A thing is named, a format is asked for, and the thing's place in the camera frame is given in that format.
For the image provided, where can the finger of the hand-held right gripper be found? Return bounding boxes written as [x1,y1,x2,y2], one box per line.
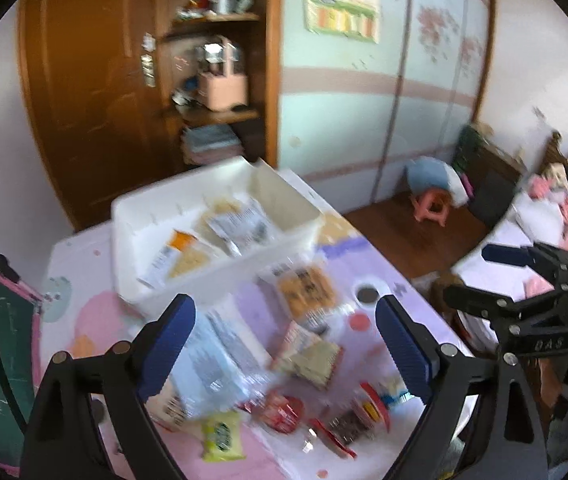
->
[443,284,568,332]
[482,241,568,287]

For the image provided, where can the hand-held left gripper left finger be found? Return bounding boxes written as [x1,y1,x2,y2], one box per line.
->
[19,294,197,480]

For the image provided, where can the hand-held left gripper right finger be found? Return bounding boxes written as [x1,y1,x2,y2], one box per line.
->
[375,296,549,480]

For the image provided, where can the clear yellow pastry packet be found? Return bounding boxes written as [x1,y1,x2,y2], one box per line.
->
[268,264,339,332]

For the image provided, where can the white plastic bin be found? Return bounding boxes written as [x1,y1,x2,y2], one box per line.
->
[111,156,326,320]

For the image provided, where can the small blue yellow packet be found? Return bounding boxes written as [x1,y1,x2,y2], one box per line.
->
[379,372,416,407]

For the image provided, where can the large clear silver packet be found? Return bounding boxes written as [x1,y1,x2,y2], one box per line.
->
[171,310,276,411]

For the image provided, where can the white packet with black print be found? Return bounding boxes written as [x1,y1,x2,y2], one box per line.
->
[145,379,191,432]

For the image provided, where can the dark wooden furniture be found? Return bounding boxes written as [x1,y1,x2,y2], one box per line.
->
[450,124,523,228]

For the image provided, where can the pastel printed tablecloth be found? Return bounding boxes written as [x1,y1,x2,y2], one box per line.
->
[38,170,467,480]

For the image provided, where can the orange and white snack packet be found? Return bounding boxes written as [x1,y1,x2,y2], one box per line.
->
[139,229,215,289]

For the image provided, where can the pink plastic stool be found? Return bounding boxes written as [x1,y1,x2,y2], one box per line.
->
[410,189,453,227]

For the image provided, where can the beige cracker packet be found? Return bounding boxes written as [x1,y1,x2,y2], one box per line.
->
[270,321,345,392]

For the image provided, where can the brown and red snack packet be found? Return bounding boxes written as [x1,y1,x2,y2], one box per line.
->
[308,409,381,459]

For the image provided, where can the yellow green candy packet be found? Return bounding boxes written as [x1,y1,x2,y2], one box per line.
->
[200,410,246,463]

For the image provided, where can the blue and white bag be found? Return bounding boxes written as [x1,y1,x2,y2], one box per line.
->
[405,156,469,207]

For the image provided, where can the red round snack packet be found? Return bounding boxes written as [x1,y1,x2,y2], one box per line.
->
[258,391,308,434]

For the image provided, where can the clear packet with black print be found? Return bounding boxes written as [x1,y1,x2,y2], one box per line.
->
[206,205,282,256]

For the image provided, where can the black chalkboard clip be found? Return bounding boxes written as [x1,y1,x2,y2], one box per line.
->
[0,254,22,285]

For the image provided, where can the stack of folded towels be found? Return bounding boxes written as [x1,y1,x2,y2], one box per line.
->
[180,124,243,167]

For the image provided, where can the pink storage basket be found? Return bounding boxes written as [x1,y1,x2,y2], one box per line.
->
[195,35,251,112]

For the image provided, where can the brown wooden door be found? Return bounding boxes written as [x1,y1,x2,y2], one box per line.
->
[15,0,167,232]

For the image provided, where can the wooden shelf unit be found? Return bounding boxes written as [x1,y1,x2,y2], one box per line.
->
[153,0,286,172]

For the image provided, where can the cluster of bottles and jars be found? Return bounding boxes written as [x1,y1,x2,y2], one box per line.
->
[175,0,256,22]

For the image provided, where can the metal door handle plate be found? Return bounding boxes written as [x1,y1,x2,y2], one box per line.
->
[140,52,157,88]

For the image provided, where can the wall poster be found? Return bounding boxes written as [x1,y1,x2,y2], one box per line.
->
[300,0,383,44]

